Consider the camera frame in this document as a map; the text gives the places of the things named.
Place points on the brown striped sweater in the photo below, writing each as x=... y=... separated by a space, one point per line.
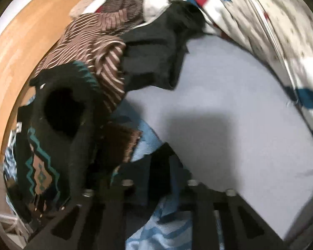
x=94 y=39

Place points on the white star print quilt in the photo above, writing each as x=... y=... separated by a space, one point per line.
x=263 y=31

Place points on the blue striped duvet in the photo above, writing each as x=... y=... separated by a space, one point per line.
x=151 y=229

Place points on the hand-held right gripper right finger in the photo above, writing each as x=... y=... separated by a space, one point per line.
x=200 y=198

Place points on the dark brown fuzzy cloth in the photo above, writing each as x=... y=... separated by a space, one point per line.
x=125 y=0

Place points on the black garment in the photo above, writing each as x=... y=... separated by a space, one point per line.
x=156 y=47

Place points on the wooden headboard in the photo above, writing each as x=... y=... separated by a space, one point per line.
x=20 y=57

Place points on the black patterned sweater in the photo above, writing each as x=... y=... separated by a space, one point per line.
x=62 y=109

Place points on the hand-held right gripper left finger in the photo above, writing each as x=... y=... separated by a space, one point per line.
x=120 y=195

